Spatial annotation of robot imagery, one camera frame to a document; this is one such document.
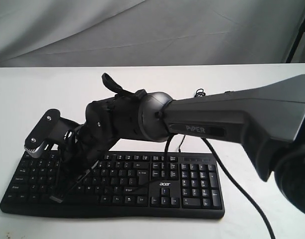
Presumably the black keyboard usb cable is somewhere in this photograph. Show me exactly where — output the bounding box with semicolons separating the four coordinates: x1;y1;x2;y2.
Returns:
177;88;233;153

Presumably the black velcro strap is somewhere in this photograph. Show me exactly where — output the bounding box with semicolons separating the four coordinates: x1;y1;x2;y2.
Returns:
101;72;133;98

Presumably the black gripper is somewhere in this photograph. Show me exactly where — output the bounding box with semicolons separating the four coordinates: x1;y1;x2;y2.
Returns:
49;124;120;202

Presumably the black acer keyboard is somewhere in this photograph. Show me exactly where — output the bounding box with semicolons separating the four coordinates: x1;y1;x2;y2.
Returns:
0;150;225;219

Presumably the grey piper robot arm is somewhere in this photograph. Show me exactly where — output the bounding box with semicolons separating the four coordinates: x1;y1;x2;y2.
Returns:
52;73;305;214

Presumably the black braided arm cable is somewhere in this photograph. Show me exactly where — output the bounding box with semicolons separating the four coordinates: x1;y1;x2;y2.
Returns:
132;134;277;239

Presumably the grey backdrop cloth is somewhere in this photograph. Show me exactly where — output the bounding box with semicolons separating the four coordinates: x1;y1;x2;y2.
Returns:
0;0;305;67

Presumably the black tripod stand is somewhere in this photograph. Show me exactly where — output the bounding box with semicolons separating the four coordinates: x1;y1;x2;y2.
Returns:
285;14;305;63

